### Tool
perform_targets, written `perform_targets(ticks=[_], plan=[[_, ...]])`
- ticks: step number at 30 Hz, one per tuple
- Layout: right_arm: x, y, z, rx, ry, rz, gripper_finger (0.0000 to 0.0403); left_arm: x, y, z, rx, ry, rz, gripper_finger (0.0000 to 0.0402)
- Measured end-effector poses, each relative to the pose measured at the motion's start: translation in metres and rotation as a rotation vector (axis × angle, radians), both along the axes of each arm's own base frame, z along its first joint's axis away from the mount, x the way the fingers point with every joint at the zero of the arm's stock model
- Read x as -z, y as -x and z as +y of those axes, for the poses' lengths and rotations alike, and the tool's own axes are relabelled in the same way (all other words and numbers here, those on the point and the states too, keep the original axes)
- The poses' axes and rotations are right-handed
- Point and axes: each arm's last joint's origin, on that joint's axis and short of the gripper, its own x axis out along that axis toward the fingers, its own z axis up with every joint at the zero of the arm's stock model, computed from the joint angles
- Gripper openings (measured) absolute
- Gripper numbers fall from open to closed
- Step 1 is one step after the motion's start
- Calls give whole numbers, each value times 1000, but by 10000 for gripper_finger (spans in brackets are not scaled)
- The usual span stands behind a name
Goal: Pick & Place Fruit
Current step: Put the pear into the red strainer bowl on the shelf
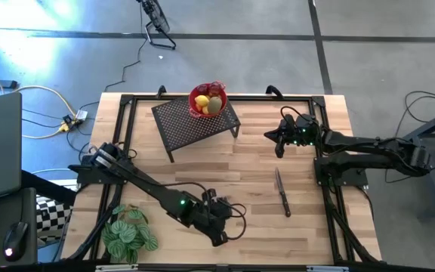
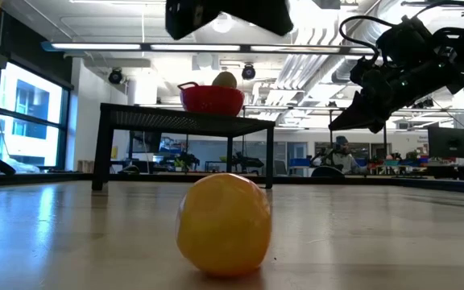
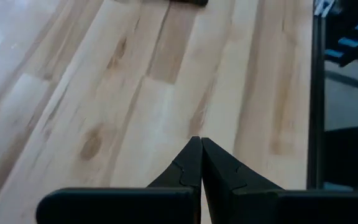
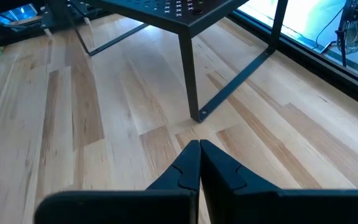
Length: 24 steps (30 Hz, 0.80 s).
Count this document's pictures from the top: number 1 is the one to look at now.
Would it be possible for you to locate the green kiwi fruit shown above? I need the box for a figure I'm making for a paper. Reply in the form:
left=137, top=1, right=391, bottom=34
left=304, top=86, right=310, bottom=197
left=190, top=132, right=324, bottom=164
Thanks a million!
left=206, top=96, right=224, bottom=115

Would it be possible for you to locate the black aluminium table frame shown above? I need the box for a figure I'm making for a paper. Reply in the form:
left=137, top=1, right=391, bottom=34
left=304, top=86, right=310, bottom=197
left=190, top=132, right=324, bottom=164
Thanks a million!
left=62, top=92, right=383, bottom=265

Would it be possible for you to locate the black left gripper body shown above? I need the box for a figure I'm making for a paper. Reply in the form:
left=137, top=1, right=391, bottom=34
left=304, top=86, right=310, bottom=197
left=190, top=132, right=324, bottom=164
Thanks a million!
left=187, top=188, right=237, bottom=237

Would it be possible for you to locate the silver metal bracket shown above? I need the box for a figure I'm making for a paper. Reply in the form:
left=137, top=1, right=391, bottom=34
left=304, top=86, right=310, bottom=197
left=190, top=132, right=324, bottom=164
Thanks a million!
left=307, top=264, right=350, bottom=272
left=95, top=264, right=139, bottom=272

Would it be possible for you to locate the black floor cable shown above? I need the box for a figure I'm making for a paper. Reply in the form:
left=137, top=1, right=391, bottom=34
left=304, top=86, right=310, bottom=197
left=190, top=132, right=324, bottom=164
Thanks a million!
left=397, top=89, right=435, bottom=126

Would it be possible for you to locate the blue grey side table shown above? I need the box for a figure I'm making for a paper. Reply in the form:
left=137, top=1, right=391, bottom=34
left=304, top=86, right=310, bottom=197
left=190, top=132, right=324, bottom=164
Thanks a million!
left=393, top=104, right=435, bottom=224

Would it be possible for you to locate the black floor fan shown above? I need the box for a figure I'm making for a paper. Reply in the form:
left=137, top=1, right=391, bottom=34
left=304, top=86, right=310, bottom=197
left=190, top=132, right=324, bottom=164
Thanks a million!
left=136, top=0, right=177, bottom=51

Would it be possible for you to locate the dark side desk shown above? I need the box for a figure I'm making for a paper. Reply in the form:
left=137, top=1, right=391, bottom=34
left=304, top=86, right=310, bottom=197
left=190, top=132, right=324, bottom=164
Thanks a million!
left=0, top=187, right=39, bottom=267

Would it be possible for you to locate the thick yellow cable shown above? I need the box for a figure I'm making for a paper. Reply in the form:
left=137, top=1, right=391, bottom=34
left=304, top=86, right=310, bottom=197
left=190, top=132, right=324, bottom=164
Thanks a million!
left=0, top=62, right=78, bottom=139

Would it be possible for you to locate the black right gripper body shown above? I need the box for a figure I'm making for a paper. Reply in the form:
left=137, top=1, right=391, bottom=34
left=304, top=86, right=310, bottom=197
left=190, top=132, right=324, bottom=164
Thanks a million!
left=283, top=113, right=321, bottom=147

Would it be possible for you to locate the green leafy artificial plant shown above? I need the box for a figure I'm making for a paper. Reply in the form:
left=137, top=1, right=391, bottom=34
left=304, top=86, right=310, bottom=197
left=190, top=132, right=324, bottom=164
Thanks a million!
left=101, top=203, right=159, bottom=264

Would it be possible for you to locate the black white checkerboard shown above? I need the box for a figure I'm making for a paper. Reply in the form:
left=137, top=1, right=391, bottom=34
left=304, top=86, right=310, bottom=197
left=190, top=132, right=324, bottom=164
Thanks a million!
left=35, top=194, right=74, bottom=245

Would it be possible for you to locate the black fan power cable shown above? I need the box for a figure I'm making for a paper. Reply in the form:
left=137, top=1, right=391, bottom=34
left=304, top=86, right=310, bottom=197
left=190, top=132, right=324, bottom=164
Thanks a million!
left=103, top=3, right=145, bottom=94

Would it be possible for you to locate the red plastic colander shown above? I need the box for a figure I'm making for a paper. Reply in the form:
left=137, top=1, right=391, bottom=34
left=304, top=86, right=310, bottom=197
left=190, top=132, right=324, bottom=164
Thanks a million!
left=187, top=80, right=228, bottom=119

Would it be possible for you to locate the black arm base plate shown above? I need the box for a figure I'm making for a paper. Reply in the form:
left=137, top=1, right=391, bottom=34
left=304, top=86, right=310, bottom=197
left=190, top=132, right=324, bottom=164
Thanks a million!
left=313, top=155, right=369, bottom=188
left=68, top=162, right=128, bottom=186

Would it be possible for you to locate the black computer mouse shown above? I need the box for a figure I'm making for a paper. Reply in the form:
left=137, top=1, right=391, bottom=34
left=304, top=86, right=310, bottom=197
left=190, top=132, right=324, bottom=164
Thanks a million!
left=2, top=221, right=29, bottom=262

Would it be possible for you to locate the black perforated metal shelf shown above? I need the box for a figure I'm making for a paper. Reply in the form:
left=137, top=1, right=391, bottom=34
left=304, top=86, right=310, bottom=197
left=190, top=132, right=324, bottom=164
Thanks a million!
left=151, top=96, right=242, bottom=163

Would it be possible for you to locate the black handled kitchen knife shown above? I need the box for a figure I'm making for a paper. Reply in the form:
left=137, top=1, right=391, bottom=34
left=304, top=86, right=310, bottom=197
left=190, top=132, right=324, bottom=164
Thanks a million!
left=274, top=167, right=292, bottom=218

